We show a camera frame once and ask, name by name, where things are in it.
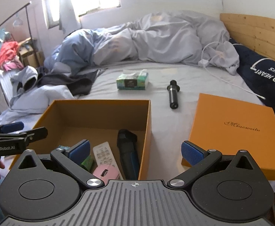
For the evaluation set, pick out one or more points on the dark grey cloth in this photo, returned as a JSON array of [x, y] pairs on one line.
[[80, 82]]

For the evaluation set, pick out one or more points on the black microphone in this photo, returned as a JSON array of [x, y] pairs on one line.
[[173, 94]]

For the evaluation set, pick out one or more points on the white charger adapter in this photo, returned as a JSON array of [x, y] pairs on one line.
[[203, 63]]

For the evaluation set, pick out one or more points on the green snack packet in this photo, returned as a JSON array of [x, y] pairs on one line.
[[88, 163]]

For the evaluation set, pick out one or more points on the green tissue pack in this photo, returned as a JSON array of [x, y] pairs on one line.
[[132, 81]]

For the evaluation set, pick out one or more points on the black and blue handheld device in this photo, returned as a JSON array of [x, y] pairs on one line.
[[128, 150]]

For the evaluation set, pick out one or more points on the wooden headboard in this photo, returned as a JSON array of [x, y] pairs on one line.
[[252, 30]]

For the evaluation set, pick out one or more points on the orange box lid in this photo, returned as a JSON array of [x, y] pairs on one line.
[[234, 136]]

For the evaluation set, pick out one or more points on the light blue duvet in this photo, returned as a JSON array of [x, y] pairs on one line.
[[163, 37]]

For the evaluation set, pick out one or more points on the light blue hooded jacket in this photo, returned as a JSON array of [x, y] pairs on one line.
[[45, 94]]

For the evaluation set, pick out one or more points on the white curtain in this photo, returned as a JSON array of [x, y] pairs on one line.
[[66, 11]]

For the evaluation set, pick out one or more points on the pink computer mouse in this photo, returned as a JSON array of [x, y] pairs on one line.
[[106, 171]]

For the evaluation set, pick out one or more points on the white remote control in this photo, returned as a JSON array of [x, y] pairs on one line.
[[103, 154]]

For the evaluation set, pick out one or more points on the clothes hanger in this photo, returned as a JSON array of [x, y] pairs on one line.
[[18, 21]]

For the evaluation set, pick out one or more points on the black clothes rack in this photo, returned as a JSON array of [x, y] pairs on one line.
[[29, 21]]

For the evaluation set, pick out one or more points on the bed with grey sheet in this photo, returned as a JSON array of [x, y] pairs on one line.
[[175, 122]]

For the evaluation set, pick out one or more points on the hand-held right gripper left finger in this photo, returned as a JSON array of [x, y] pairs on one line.
[[79, 151]]

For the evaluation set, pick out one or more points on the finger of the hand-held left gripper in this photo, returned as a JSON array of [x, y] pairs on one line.
[[38, 133], [10, 127]]

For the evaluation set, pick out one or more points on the orange cardboard box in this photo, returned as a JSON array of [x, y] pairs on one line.
[[145, 134]]

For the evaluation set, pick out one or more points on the red cloth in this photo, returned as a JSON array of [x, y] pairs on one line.
[[5, 54]]

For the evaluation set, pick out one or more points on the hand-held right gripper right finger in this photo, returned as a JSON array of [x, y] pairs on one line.
[[192, 153]]

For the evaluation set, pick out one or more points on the pink cloth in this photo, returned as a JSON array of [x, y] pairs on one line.
[[12, 65]]

